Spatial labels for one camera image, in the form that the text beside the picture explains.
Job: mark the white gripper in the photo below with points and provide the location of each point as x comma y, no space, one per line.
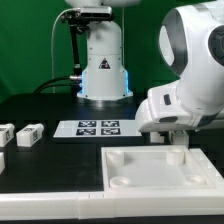
161,111

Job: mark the white square tabletop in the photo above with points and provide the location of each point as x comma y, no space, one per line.
165,167

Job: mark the black camera on stand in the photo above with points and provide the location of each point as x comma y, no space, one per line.
78,20

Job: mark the white L-shaped obstacle fence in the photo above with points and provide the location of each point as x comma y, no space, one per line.
111,204

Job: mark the white AprilTag base sheet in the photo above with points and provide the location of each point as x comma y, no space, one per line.
96,128

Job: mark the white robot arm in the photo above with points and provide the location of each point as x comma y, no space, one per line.
191,42

